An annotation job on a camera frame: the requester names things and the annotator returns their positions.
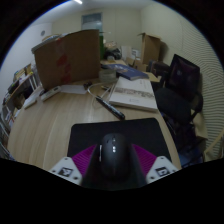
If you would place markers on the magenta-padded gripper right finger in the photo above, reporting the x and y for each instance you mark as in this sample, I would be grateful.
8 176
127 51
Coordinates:
160 168

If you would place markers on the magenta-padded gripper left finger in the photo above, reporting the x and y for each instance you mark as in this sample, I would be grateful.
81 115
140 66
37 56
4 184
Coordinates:
66 170

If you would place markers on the black computer mouse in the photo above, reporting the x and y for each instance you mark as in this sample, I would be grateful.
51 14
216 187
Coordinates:
115 156

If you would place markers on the black mouse pad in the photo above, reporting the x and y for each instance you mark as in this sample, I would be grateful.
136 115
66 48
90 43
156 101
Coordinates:
133 133

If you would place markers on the black office chair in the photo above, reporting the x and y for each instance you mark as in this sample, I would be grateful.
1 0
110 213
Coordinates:
180 100

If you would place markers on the black pen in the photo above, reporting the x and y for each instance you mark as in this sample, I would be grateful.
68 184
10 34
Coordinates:
110 107

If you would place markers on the white remote control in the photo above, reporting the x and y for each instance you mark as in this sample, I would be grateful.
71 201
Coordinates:
50 93

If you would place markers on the blue book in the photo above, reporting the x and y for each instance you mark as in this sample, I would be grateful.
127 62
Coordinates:
126 70

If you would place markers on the clear plastic container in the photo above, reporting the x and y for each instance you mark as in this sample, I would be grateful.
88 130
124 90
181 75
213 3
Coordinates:
107 75

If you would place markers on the large brown cardboard box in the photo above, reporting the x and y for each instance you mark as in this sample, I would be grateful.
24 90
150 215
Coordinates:
66 56

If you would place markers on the tall open cardboard box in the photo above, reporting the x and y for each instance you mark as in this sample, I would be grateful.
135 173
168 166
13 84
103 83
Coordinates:
149 48

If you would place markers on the glass-paned door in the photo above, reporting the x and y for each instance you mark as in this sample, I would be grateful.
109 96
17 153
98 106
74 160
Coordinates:
92 21

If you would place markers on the ceiling tube light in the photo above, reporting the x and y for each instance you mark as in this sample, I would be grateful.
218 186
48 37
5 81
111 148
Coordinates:
78 1

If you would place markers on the round wall clock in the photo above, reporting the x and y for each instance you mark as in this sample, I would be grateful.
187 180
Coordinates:
42 33

